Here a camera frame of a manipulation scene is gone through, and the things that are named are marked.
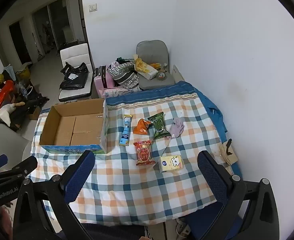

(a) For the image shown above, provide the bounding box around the grey chair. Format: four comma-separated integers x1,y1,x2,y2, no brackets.
136,40,176,90

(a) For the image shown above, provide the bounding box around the white leather chair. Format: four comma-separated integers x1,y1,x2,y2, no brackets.
58,43,94,102

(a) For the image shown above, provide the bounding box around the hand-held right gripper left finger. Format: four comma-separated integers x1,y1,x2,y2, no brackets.
13,150,95,240

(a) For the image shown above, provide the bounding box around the orange snack packet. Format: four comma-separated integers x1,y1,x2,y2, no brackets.
133,118,152,135

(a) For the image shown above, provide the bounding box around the blue tube packet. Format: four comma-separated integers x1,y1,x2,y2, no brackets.
119,114,133,146

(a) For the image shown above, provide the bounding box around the white plastic chair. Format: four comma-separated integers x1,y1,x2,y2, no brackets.
0,124,31,160

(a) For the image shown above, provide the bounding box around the light blue tissue package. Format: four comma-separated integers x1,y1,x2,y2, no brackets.
101,87,135,99

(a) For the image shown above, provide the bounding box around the pink suitcase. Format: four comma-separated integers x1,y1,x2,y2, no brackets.
94,66,115,98

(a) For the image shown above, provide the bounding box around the white power strip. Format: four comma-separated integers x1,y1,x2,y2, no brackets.
175,217,191,237

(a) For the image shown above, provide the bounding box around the green snack packet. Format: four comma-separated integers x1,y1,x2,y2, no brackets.
147,112,171,140

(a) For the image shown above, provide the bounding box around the white goose plush toy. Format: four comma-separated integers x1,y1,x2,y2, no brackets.
0,102,26,128

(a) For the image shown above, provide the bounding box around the brown paper bag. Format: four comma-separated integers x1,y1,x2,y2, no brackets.
220,140,239,165

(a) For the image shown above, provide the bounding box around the red snack packet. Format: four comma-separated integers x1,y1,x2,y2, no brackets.
133,140,155,166

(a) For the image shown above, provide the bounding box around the blue bed sheet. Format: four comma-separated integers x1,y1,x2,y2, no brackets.
194,85,243,180

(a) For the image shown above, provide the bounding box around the purple cloth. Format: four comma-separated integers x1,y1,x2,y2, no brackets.
166,117,185,139

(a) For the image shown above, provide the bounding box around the yellow tissue pack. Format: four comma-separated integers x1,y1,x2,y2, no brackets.
159,154,184,173

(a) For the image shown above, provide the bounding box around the red bag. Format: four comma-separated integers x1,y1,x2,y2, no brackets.
0,80,15,110

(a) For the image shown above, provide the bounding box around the white carton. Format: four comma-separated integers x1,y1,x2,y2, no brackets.
136,64,158,80

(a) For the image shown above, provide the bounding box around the open cardboard box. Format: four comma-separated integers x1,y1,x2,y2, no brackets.
39,98,110,155

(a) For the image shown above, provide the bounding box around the yellow plastic bag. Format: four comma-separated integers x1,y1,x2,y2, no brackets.
134,57,148,72

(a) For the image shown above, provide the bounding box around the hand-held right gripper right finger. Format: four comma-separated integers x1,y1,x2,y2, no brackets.
198,151,280,240

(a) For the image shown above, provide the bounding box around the plaid blanket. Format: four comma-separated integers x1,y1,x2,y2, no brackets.
28,81,235,227

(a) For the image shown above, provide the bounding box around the black white patterned bag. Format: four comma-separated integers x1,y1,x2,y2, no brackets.
106,60,140,89

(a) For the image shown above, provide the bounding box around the black plastic bag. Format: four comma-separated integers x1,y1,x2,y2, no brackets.
59,61,89,90

